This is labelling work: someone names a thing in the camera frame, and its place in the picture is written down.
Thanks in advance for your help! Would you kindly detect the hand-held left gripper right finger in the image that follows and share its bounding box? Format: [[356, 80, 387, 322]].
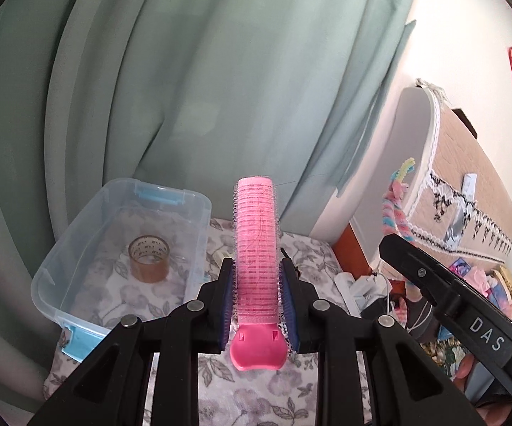
[[278, 258, 489, 426]]

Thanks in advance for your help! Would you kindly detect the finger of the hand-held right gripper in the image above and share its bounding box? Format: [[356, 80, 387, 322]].
[[379, 234, 461, 320]]

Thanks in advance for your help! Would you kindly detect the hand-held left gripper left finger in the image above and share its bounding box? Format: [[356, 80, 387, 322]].
[[27, 257, 234, 426]]

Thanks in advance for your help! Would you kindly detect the pastel twisted chenille rope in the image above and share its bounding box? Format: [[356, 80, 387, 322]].
[[382, 156, 418, 242]]

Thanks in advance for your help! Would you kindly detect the pink hair roller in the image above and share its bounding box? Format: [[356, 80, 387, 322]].
[[230, 176, 288, 371]]

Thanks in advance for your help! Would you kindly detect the clear plastic storage container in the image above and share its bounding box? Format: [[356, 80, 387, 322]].
[[32, 178, 212, 358]]

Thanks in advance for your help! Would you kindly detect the person's right hand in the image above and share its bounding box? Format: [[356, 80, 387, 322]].
[[453, 355, 511, 426]]

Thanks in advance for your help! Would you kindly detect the dark floral cloth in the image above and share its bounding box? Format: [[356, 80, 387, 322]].
[[420, 336, 472, 380]]

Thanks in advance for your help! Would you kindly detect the black striped cap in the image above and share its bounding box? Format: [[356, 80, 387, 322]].
[[362, 293, 438, 342]]

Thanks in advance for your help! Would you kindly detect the pile of colourful clothes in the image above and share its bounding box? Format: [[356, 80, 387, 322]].
[[448, 255, 512, 320]]

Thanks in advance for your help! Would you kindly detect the silver foil packet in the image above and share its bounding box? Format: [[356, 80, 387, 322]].
[[444, 197, 476, 249]]

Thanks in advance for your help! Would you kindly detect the brown packing tape roll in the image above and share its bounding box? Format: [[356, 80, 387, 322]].
[[128, 236, 171, 282]]

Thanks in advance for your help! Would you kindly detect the grey floral blanket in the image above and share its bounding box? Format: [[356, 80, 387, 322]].
[[43, 217, 372, 426]]

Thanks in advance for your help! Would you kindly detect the white appliance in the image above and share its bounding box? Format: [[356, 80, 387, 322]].
[[358, 86, 438, 271]]

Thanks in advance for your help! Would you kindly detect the beige lace-trimmed cover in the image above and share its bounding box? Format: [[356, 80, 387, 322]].
[[398, 79, 512, 258]]

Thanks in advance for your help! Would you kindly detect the green curtain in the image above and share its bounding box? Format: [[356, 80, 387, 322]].
[[0, 0, 422, 413]]

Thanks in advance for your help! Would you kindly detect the red-brown wooden frame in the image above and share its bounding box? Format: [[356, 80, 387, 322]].
[[332, 224, 405, 302]]

